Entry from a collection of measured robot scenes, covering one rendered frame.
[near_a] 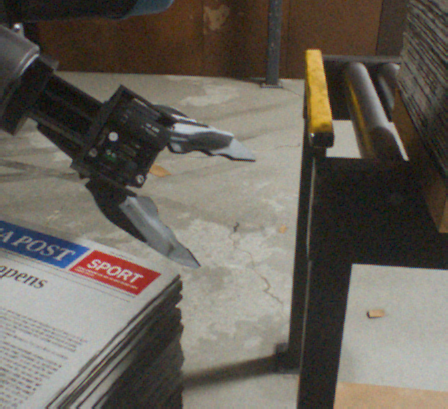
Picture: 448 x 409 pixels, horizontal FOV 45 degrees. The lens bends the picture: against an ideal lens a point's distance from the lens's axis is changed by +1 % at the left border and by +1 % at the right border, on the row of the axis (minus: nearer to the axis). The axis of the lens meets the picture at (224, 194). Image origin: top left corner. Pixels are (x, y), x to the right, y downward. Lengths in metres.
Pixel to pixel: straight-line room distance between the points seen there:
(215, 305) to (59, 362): 1.34
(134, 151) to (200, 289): 1.31
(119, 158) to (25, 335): 0.15
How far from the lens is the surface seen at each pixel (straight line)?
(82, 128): 0.44
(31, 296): 0.40
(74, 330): 0.37
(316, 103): 0.78
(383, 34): 3.83
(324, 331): 0.74
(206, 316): 1.63
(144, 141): 0.43
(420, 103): 0.62
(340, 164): 0.64
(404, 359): 1.58
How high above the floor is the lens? 1.07
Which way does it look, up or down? 28 degrees down
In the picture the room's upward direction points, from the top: straight up
